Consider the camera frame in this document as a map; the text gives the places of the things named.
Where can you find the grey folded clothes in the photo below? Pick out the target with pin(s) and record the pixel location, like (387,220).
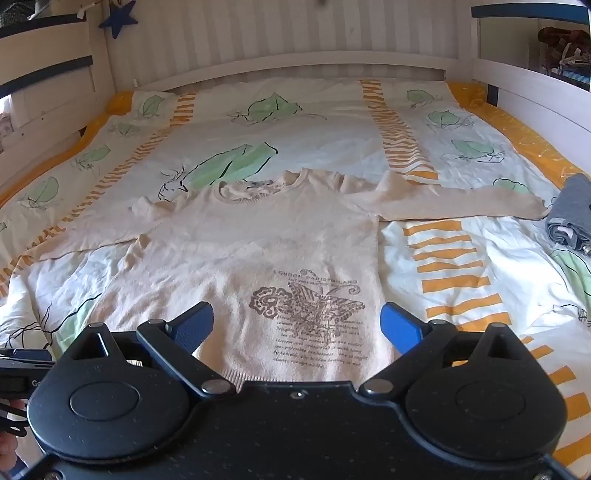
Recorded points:
(572,203)

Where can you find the dark blue bed rail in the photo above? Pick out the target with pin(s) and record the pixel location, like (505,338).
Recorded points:
(46,76)
(531,11)

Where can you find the white leaf print duvet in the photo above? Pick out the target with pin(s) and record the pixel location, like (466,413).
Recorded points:
(323,138)

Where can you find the beige butterfly print sweater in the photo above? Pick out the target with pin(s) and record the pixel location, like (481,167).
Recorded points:
(277,240)

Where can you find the blue star decoration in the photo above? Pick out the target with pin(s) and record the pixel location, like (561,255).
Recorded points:
(118,18)

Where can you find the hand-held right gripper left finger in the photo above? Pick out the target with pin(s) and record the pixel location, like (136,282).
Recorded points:
(193,323)

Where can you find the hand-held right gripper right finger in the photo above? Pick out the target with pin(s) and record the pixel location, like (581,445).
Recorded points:
(398,325)

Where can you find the pile of clothes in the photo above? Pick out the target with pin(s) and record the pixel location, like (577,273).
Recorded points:
(564,41)

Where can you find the yellow bed sheet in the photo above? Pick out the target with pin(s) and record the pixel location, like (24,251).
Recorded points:
(531,143)

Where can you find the white wooden bed frame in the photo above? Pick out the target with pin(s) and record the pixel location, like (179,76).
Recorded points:
(295,64)

